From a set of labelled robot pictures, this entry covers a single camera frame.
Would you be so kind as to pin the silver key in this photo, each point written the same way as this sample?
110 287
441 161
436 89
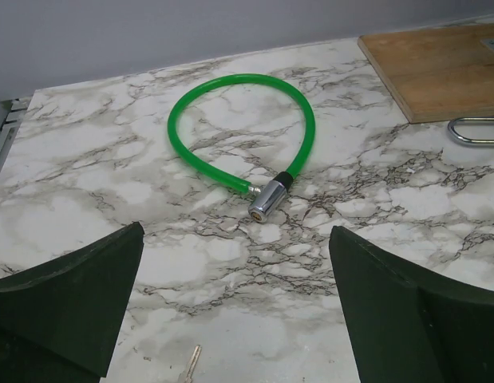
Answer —
187 375

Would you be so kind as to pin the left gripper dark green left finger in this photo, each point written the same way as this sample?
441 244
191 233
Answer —
60 320

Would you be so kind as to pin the aluminium side rail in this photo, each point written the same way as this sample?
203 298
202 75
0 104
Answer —
12 113

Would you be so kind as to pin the brass padlock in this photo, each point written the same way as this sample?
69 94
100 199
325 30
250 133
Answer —
472 131

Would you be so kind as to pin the green cable lock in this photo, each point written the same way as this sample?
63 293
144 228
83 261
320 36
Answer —
268 198

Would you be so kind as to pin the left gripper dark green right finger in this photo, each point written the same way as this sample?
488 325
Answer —
407 323

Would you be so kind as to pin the wooden board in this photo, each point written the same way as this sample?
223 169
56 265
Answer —
436 74

